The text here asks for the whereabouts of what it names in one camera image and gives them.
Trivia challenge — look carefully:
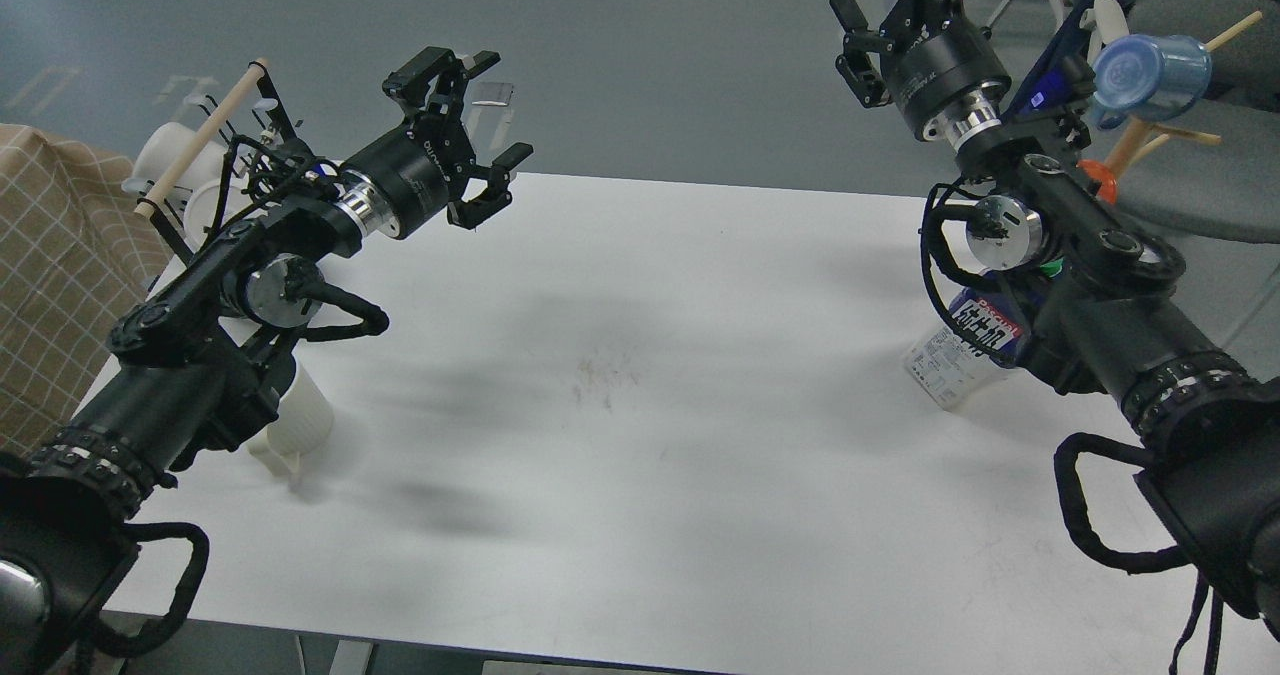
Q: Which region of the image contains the white cup on rack front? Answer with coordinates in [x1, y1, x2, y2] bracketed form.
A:
[183, 177, 251, 252]

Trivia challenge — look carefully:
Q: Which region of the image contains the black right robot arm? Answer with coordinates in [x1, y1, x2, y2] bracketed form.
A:
[829, 0, 1277, 674]

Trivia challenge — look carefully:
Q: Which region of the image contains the beige checked cloth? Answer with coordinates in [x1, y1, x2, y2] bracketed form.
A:
[1, 124, 170, 456]

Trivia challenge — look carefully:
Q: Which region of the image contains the orange plastic cup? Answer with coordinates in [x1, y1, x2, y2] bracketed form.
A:
[1076, 159, 1117, 206]

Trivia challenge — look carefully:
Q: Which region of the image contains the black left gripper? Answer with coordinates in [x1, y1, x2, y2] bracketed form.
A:
[337, 47, 534, 240]

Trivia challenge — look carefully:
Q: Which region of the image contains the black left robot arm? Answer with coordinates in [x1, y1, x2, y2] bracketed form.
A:
[3, 47, 532, 674]

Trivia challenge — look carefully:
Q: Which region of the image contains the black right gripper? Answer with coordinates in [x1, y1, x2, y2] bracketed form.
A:
[829, 0, 1012, 141]

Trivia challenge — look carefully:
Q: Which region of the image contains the blue white folding frame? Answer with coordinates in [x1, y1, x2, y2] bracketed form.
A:
[1002, 0, 1135, 119]

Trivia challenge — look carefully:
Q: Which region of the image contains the white ribbed mug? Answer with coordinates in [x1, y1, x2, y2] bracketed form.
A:
[246, 362, 335, 491]

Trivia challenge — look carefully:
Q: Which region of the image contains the grey office chair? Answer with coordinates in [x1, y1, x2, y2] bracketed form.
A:
[1119, 0, 1279, 245]

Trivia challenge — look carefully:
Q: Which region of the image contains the blue white milk carton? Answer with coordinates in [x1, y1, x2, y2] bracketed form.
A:
[901, 270, 1047, 411]

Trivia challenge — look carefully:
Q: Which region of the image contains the black wire cup rack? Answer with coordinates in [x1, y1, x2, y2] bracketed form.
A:
[134, 59, 364, 265]

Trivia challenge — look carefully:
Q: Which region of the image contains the blue plastic cup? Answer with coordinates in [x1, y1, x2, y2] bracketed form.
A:
[1091, 35, 1213, 131]

